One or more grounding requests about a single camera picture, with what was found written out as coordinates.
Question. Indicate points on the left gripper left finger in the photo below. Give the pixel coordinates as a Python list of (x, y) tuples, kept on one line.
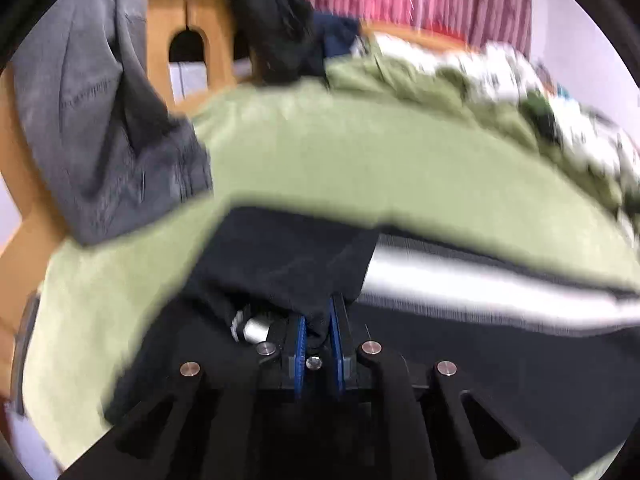
[(290, 338)]

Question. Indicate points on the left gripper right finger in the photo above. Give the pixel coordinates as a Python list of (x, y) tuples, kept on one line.
[(350, 377)]

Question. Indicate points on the black pants with white stripe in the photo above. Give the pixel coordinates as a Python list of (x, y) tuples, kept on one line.
[(201, 398)]

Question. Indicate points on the green fleece bed blanket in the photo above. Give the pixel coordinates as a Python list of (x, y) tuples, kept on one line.
[(375, 169)]

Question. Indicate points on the grey denim garment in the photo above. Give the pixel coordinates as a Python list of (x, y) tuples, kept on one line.
[(110, 153)]

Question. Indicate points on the white floral green duvet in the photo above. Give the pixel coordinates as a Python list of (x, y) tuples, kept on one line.
[(499, 90)]

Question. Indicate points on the navy blue garment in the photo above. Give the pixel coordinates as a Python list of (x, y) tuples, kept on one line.
[(335, 34)]

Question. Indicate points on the black garment on footboard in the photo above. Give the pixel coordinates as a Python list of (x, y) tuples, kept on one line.
[(282, 35)]

